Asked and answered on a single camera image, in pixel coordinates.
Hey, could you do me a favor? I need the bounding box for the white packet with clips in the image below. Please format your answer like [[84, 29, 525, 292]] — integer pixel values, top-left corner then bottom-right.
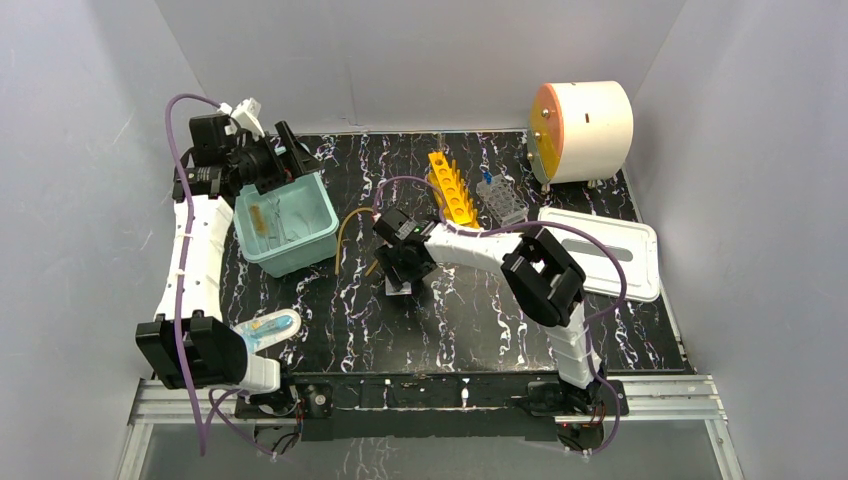
[[385, 279, 413, 297]]

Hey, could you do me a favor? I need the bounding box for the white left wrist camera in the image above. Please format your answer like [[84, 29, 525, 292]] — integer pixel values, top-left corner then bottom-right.
[[217, 98, 266, 139]]

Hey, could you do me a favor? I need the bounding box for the cream cylindrical drum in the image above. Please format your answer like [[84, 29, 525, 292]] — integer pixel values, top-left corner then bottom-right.
[[528, 81, 634, 186]]

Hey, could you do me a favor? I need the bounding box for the brown rubber tubing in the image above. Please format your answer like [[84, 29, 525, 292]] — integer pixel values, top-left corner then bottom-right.
[[334, 207, 382, 278]]

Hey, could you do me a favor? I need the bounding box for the white plastic bin lid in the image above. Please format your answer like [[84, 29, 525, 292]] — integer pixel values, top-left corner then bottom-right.
[[537, 207, 660, 302]]

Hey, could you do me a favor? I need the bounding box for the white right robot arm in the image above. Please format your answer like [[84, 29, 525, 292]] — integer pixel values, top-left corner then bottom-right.
[[373, 209, 603, 414]]

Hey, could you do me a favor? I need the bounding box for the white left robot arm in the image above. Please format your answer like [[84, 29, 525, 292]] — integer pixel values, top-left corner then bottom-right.
[[135, 113, 320, 416]]

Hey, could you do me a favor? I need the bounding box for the aluminium frame rail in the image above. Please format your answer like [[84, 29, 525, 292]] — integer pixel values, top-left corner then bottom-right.
[[129, 374, 727, 425]]

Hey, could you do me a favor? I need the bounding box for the brown test tube brush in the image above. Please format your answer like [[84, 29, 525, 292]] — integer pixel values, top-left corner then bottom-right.
[[249, 203, 270, 238]]

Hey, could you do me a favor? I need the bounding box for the yellow test tube rack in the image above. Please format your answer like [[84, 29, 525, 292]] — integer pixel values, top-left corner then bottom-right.
[[427, 151, 480, 229]]

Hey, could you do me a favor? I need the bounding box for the teal plastic bin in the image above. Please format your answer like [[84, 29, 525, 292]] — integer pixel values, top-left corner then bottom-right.
[[234, 172, 340, 278]]

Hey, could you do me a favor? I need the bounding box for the packaged blue pipette bulb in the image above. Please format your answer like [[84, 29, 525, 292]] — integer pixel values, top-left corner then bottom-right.
[[232, 309, 302, 354]]

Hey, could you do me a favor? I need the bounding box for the clear acrylic tube rack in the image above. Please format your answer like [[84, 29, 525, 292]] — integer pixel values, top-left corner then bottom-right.
[[475, 174, 529, 226]]

